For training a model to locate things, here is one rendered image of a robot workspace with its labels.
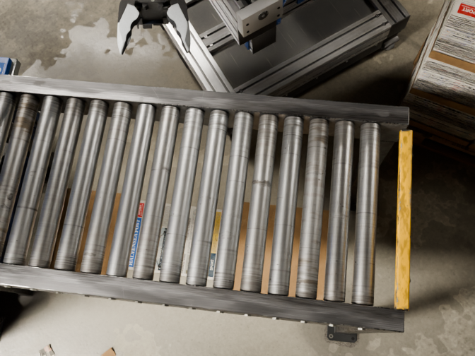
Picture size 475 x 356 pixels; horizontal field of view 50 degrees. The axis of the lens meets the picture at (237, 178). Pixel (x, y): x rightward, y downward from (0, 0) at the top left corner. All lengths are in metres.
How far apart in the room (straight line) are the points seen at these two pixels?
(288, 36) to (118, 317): 1.29
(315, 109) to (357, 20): 0.91
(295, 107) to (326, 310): 0.51
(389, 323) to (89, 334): 1.25
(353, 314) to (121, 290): 0.54
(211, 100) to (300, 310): 0.57
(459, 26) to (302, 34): 0.77
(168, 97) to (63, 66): 1.18
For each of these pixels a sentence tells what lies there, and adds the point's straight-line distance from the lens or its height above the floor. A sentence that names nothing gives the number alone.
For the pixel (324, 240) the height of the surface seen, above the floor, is 0.00.
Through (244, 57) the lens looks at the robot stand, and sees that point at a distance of 2.08.
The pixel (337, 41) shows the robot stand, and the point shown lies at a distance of 2.11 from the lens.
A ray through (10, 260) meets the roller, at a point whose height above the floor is 0.80.
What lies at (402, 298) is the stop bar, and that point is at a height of 0.82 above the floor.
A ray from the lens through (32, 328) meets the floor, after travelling 2.20.
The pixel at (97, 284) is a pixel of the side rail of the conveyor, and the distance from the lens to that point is 1.27.
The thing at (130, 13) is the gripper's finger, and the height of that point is 1.25.
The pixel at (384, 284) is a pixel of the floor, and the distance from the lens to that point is 2.06.
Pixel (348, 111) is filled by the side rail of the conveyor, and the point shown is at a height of 0.80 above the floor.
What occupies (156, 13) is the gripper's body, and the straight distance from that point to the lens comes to 0.99.
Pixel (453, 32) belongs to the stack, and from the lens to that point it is 1.56.
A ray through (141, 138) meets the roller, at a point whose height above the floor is 0.80.
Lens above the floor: 2.00
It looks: 72 degrees down
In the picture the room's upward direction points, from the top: 11 degrees counter-clockwise
